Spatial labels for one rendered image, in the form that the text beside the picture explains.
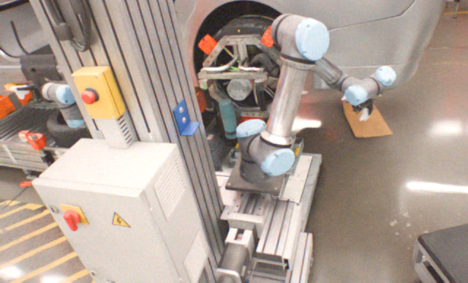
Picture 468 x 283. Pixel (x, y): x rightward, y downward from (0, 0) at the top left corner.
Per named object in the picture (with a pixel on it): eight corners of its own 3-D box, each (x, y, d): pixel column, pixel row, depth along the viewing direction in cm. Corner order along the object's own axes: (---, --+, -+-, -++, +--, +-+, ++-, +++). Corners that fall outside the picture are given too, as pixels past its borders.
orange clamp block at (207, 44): (219, 43, 212) (208, 34, 211) (213, 47, 206) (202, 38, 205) (213, 51, 216) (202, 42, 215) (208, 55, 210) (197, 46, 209)
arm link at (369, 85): (338, 99, 137) (359, 88, 140) (359, 110, 128) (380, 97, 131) (336, 82, 133) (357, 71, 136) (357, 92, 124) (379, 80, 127)
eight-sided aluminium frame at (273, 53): (293, 114, 220) (287, 32, 191) (291, 119, 215) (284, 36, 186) (217, 110, 241) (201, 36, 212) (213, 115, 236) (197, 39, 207)
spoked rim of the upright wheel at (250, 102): (218, 29, 233) (235, 93, 258) (204, 41, 216) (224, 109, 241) (289, 19, 212) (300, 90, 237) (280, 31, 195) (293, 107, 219)
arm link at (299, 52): (269, 159, 133) (308, 17, 114) (292, 179, 121) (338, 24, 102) (243, 160, 127) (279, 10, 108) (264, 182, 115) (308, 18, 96)
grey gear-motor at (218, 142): (239, 159, 271) (232, 122, 253) (219, 196, 239) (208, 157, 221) (219, 157, 278) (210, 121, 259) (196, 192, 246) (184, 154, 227)
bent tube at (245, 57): (272, 60, 198) (270, 42, 192) (262, 74, 183) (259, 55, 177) (243, 61, 204) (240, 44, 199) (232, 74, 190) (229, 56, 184)
